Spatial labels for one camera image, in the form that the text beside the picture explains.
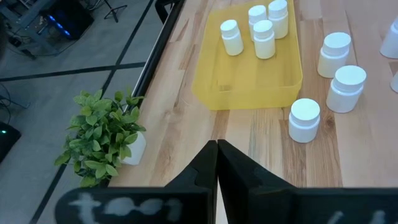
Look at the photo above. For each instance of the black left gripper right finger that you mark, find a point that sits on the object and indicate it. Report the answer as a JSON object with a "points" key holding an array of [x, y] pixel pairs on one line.
{"points": [[236, 174]]}

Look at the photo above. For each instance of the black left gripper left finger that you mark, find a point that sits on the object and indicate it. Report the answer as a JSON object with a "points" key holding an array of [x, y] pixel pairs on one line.
{"points": [[202, 174]]}

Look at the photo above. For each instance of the white plastic pill bottle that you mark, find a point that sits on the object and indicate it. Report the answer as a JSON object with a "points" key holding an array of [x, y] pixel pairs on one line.
{"points": [[264, 43], [395, 83], [333, 59], [345, 93], [279, 21], [391, 43], [257, 14], [304, 124], [232, 42]]}

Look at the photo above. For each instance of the yellow translucent plastic basket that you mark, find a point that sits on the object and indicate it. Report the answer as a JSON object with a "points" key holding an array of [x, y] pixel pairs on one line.
{"points": [[248, 84]]}

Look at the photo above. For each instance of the green potted plant white pot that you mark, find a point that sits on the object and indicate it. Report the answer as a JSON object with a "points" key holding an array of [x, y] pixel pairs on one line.
{"points": [[99, 130]]}

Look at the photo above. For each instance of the black tripod stand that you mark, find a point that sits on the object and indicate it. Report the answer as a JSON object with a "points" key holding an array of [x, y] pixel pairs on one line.
{"points": [[112, 9]]}

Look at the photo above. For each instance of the black device green light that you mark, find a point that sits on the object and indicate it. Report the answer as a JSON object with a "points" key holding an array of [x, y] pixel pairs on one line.
{"points": [[7, 143]]}

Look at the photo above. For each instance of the black computer blue lights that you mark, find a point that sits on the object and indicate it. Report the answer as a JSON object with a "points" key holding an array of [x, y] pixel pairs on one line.
{"points": [[71, 21]]}

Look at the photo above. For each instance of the grey metal rack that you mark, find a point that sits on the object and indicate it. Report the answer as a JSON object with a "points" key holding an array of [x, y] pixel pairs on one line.
{"points": [[28, 31]]}

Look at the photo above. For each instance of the black aluminium table frame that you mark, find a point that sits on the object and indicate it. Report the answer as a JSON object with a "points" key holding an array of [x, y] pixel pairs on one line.
{"points": [[157, 49]]}

